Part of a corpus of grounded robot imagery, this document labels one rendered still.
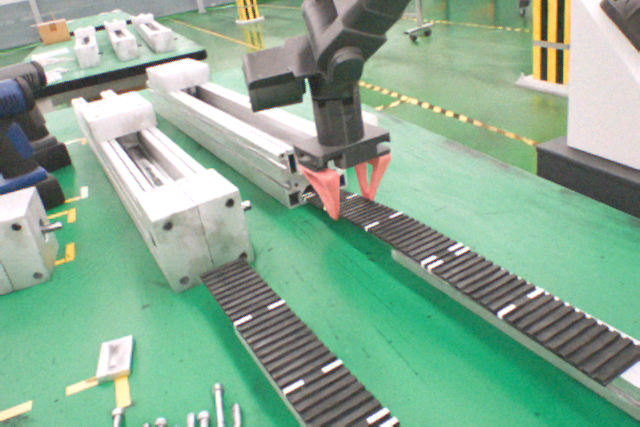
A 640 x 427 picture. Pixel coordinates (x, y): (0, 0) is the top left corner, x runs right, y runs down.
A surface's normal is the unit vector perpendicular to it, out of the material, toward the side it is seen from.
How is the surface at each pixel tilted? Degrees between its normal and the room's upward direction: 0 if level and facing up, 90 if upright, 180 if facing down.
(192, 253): 90
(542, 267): 0
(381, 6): 121
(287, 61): 45
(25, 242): 90
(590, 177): 90
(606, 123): 90
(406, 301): 0
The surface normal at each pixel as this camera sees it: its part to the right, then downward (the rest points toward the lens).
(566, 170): -0.91, 0.29
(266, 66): -0.04, -0.36
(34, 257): 0.33, 0.33
